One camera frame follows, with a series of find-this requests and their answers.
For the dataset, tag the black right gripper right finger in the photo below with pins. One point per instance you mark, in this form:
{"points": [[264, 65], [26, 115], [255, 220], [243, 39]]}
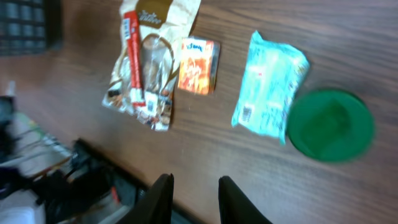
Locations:
{"points": [[235, 207]]}

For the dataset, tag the grey plastic mesh basket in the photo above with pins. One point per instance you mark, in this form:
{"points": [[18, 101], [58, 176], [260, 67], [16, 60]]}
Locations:
{"points": [[30, 26]]}

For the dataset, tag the green lid jar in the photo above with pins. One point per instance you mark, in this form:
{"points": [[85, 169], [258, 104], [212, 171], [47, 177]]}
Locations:
{"points": [[330, 125]]}

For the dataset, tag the brown white snack bag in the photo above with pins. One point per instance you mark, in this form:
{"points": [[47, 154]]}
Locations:
{"points": [[163, 24]]}

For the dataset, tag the red snack stick packet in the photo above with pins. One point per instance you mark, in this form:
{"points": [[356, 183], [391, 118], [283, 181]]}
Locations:
{"points": [[132, 38]]}

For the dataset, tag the orange Kleenex tissue pack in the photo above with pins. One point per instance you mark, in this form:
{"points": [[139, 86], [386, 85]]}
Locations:
{"points": [[198, 65]]}

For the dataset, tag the teal wet wipes pack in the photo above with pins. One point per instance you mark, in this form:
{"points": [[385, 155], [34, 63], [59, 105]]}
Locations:
{"points": [[273, 73]]}

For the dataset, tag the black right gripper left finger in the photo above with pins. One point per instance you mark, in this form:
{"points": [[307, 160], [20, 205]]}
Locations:
{"points": [[156, 206]]}

